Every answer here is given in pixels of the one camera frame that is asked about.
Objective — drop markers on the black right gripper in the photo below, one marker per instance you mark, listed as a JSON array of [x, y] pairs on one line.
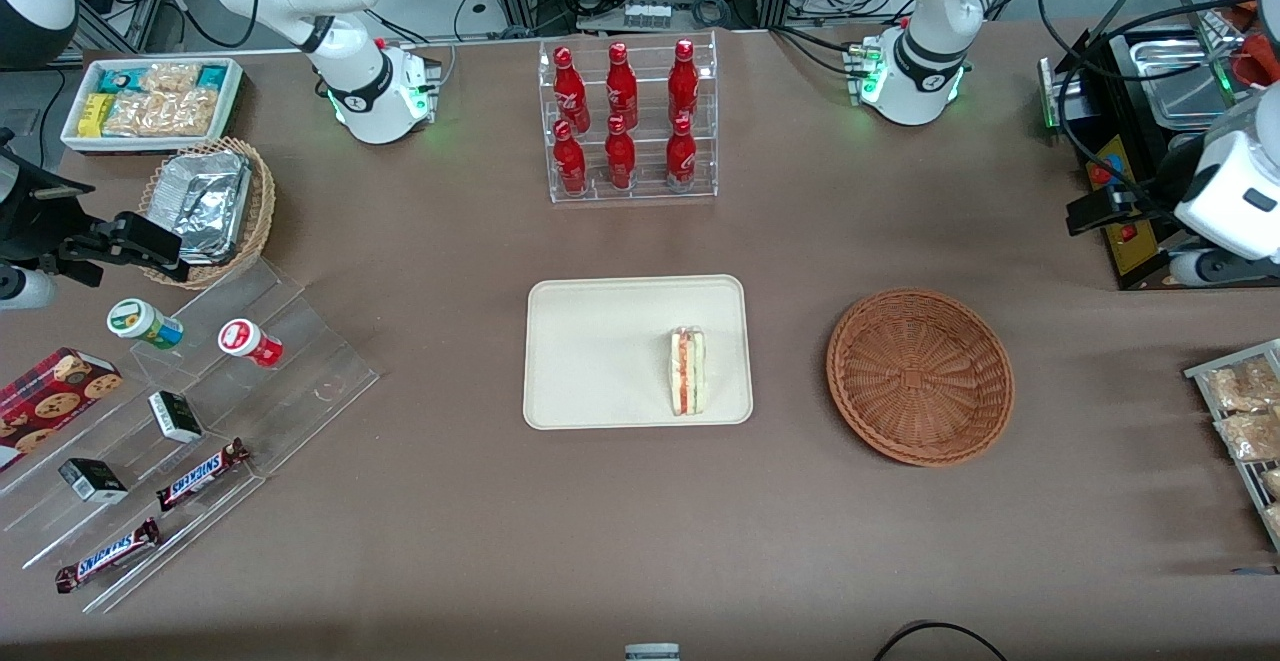
[[32, 220]]

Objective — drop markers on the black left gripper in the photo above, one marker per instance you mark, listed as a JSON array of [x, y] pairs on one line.
[[1150, 201]]

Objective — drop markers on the triangle sandwich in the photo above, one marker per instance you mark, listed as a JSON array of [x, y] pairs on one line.
[[688, 371]]

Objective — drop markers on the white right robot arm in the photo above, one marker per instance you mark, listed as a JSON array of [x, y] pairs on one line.
[[350, 51]]

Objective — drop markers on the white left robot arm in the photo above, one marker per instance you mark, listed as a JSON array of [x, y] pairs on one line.
[[930, 41]]

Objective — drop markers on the light tan wicker basket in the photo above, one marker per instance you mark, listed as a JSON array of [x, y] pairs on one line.
[[262, 211]]

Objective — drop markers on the brown round wicker basket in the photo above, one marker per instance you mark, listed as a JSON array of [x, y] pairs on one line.
[[920, 376]]

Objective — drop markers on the cream rectangular tray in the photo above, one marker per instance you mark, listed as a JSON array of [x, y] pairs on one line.
[[600, 351]]

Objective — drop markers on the black countertop appliance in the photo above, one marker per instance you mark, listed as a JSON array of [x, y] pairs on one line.
[[1130, 251]]

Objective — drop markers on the green lidded cup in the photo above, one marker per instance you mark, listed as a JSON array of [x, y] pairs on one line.
[[135, 319]]

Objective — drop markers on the stack of foil trays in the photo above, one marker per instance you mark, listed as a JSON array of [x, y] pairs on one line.
[[205, 201]]

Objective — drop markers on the white plastic bin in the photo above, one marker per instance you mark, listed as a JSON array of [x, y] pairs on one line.
[[140, 145]]

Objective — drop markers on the yellow snack packet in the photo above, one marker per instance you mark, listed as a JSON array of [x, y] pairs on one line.
[[95, 114]]

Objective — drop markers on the clear bag of crackers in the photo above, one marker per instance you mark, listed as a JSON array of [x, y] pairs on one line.
[[170, 77], [165, 113]]

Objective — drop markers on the red lidded cup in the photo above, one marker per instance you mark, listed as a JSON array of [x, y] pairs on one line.
[[240, 337]]

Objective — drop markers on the teal snack packet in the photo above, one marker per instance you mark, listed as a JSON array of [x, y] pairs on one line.
[[214, 74], [118, 80]]

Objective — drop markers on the red cookie box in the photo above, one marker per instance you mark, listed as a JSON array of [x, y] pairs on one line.
[[50, 401]]

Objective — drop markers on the small dark green box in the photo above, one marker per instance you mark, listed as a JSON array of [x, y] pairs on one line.
[[92, 481], [175, 417]]

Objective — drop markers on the clear bag of snacks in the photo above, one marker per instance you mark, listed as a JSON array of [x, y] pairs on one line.
[[1250, 436], [1240, 386], [1273, 483]]

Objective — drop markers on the Snickers chocolate bar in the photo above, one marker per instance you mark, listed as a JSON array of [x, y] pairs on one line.
[[200, 475], [107, 555]]

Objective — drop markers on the clear acrylic stepped stand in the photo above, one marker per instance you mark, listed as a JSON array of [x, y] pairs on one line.
[[320, 381]]

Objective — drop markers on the red cola bottle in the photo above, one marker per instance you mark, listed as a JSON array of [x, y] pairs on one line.
[[681, 156], [620, 159], [568, 89], [684, 81], [621, 86], [570, 163]]

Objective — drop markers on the clear acrylic bottle rack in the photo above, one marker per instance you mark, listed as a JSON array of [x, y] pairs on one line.
[[650, 191]]

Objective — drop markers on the white power strip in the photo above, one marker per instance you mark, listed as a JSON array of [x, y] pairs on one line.
[[648, 14]]

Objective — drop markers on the grey white device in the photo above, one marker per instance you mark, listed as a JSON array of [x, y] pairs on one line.
[[652, 653]]

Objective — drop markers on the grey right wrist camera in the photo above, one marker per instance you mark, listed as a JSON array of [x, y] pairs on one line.
[[25, 289]]

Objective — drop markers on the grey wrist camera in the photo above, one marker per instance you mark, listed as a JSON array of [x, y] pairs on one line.
[[1205, 267], [25, 289]]

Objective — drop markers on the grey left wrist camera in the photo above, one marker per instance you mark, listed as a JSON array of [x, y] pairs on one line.
[[1205, 267]]

